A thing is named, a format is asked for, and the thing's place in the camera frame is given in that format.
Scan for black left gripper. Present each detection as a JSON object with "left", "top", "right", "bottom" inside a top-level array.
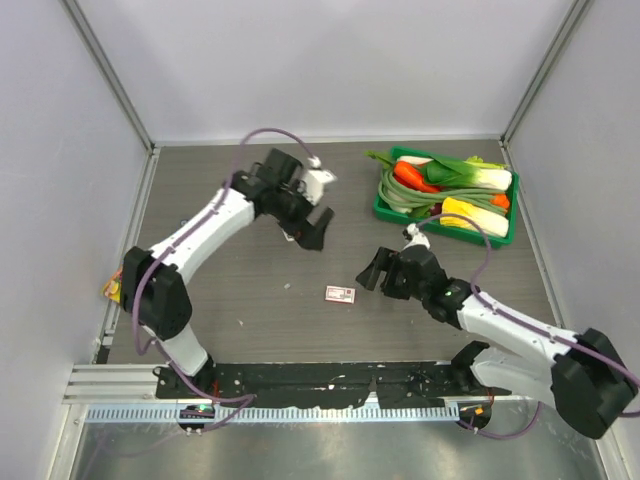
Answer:
[{"left": 272, "top": 181, "right": 334, "bottom": 251}]

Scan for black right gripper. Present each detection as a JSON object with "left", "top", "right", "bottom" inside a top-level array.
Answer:
[{"left": 357, "top": 246, "right": 428, "bottom": 301}]

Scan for white red staple box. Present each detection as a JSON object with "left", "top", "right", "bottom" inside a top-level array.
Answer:
[{"left": 325, "top": 286, "right": 356, "bottom": 304}]

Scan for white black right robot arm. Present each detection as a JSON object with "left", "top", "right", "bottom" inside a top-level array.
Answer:
[{"left": 356, "top": 244, "right": 639, "bottom": 439}]

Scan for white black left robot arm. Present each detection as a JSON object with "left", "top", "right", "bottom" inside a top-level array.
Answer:
[{"left": 118, "top": 149, "right": 336, "bottom": 399}]

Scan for green long beans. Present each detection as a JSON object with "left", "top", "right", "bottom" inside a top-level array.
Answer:
[{"left": 378, "top": 170, "right": 510, "bottom": 218}]

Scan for white radish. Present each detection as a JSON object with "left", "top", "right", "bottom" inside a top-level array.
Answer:
[{"left": 397, "top": 155, "right": 433, "bottom": 166}]

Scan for green white bok choy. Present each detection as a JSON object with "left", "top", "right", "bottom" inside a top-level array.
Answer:
[{"left": 365, "top": 151, "right": 513, "bottom": 192}]

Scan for yellow white napa cabbage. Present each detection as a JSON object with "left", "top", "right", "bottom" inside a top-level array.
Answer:
[{"left": 439, "top": 197, "right": 509, "bottom": 238}]

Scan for small orange carrot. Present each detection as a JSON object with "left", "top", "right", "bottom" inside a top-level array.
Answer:
[{"left": 490, "top": 193, "right": 511, "bottom": 210}]

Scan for orange snack packet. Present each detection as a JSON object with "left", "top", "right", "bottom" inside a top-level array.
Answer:
[{"left": 102, "top": 268, "right": 122, "bottom": 303}]

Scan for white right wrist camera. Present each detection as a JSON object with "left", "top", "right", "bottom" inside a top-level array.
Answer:
[{"left": 402, "top": 223, "right": 431, "bottom": 250}]

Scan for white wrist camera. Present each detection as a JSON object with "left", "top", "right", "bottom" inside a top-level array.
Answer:
[
  {"left": 402, "top": 223, "right": 431, "bottom": 250},
  {"left": 301, "top": 156, "right": 337, "bottom": 206}
]

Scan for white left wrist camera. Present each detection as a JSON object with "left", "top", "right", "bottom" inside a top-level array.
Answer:
[{"left": 301, "top": 156, "right": 337, "bottom": 206}]

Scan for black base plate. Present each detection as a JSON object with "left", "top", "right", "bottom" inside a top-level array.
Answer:
[{"left": 155, "top": 361, "right": 513, "bottom": 409}]

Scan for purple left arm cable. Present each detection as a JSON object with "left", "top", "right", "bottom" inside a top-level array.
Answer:
[{"left": 132, "top": 128, "right": 321, "bottom": 459}]

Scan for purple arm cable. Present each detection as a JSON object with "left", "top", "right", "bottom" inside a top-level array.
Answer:
[
  {"left": 132, "top": 128, "right": 321, "bottom": 459},
  {"left": 414, "top": 213, "right": 640, "bottom": 438}
]

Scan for aluminium front rail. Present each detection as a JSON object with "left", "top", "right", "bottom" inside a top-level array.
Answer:
[{"left": 62, "top": 357, "right": 610, "bottom": 424}]

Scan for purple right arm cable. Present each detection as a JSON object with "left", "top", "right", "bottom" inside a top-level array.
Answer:
[{"left": 414, "top": 213, "right": 640, "bottom": 438}]

